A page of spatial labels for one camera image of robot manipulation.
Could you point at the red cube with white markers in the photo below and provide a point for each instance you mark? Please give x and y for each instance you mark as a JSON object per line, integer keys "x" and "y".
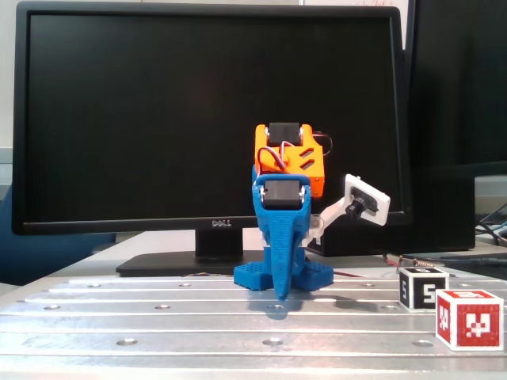
{"x": 477, "y": 322}

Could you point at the small circuit board with pins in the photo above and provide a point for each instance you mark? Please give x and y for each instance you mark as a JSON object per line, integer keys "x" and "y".
{"x": 416, "y": 262}

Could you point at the blue chair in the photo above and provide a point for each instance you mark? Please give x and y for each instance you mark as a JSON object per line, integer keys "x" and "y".
{"x": 39, "y": 257}

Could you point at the camera board on white mount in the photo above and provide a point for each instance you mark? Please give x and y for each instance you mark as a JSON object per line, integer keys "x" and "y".
{"x": 378, "y": 200}

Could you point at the black cube with white markers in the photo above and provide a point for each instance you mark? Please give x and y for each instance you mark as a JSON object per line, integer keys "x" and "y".
{"x": 425, "y": 293}

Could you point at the white paper with red writing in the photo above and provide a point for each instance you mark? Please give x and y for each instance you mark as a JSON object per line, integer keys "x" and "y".
{"x": 336, "y": 2}

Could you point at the blue and orange robot arm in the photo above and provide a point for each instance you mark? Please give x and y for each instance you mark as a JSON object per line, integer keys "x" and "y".
{"x": 289, "y": 166}

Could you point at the black unbranded monitor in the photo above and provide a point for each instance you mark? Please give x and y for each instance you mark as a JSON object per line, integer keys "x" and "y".
{"x": 455, "y": 79}

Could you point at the black flat mat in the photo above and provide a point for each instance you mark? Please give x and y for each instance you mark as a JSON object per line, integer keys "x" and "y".
{"x": 483, "y": 272}

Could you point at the black Dell monitor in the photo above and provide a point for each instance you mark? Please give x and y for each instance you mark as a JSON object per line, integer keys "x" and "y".
{"x": 119, "y": 118}

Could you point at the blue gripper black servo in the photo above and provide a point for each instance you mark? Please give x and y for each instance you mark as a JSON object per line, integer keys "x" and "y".
{"x": 282, "y": 226}

